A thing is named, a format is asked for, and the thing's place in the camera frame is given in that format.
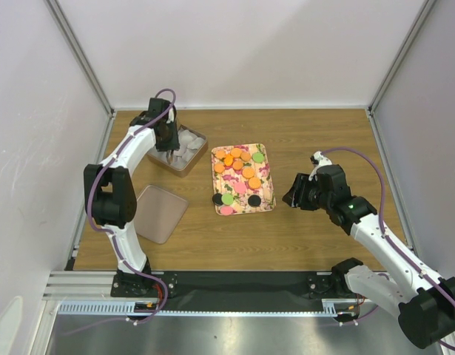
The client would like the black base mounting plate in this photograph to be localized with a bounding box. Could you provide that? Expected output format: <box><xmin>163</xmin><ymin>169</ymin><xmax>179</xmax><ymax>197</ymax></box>
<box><xmin>110</xmin><ymin>271</ymin><xmax>365</xmax><ymax>315</ymax></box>

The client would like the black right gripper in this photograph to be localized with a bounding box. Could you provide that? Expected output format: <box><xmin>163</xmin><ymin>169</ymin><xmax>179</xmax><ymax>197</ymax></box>
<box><xmin>281</xmin><ymin>172</ymin><xmax>332</xmax><ymax>211</ymax></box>

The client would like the rose gold cookie tin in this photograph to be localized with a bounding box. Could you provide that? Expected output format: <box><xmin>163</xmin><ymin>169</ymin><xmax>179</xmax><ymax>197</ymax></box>
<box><xmin>146</xmin><ymin>125</ymin><xmax>208</xmax><ymax>178</ymax></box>

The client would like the white paper cup liner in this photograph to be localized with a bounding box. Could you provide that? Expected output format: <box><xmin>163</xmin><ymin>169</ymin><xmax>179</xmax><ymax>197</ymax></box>
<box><xmin>187</xmin><ymin>137</ymin><xmax>206</xmax><ymax>150</ymax></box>
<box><xmin>172</xmin><ymin>148</ymin><xmax>195</xmax><ymax>170</ymax></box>

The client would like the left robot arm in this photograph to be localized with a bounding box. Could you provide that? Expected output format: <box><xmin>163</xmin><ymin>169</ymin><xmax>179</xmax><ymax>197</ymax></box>
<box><xmin>84</xmin><ymin>95</ymin><xmax>180</xmax><ymax>296</ymax></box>

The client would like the orange squirrel cookie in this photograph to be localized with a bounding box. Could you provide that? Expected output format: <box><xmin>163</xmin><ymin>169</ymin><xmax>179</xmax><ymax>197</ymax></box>
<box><xmin>223</xmin><ymin>154</ymin><xmax>234</xmax><ymax>166</ymax></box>

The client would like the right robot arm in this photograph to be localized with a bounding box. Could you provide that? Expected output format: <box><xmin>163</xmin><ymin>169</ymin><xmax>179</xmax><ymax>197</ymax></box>
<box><xmin>283</xmin><ymin>164</ymin><xmax>455</xmax><ymax>349</ymax></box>

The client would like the green sandwich cookie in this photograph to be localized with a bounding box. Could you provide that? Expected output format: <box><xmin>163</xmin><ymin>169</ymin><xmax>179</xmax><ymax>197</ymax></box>
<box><xmin>221</xmin><ymin>193</ymin><xmax>234</xmax><ymax>206</ymax></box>
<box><xmin>252</xmin><ymin>152</ymin><xmax>265</xmax><ymax>163</ymax></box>

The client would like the pink sandwich cookie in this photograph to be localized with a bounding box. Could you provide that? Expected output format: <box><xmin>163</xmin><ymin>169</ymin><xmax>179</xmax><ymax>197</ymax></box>
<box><xmin>220</xmin><ymin>206</ymin><xmax>234</xmax><ymax>216</ymax></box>
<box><xmin>234</xmin><ymin>181</ymin><xmax>246</xmax><ymax>194</ymax></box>

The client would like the orange pumpkin cookie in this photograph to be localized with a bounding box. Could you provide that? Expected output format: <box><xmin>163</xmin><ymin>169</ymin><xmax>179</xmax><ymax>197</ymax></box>
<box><xmin>214</xmin><ymin>163</ymin><xmax>226</xmax><ymax>174</ymax></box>
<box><xmin>240</xmin><ymin>152</ymin><xmax>252</xmax><ymax>163</ymax></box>

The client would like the black sandwich cookie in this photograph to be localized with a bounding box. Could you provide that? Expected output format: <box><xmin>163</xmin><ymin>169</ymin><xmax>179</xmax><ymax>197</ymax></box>
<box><xmin>248</xmin><ymin>195</ymin><xmax>261</xmax><ymax>207</ymax></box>
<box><xmin>212</xmin><ymin>193</ymin><xmax>223</xmax><ymax>206</ymax></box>

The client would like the orange leaf cookie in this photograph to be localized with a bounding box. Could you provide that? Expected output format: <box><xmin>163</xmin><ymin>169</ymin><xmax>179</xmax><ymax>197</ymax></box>
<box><xmin>215</xmin><ymin>149</ymin><xmax>226</xmax><ymax>160</ymax></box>

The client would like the rose gold tin lid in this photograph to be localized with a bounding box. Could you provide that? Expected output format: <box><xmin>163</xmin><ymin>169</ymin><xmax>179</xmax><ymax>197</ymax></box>
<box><xmin>134</xmin><ymin>185</ymin><xmax>189</xmax><ymax>245</ymax></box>

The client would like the floral serving tray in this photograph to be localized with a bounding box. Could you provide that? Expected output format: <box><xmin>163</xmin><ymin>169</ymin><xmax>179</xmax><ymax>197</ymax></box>
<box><xmin>211</xmin><ymin>143</ymin><xmax>276</xmax><ymax>216</ymax></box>

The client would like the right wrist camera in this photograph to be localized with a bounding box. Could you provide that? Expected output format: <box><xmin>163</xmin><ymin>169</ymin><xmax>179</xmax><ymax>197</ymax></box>
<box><xmin>309</xmin><ymin>151</ymin><xmax>332</xmax><ymax>180</ymax></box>

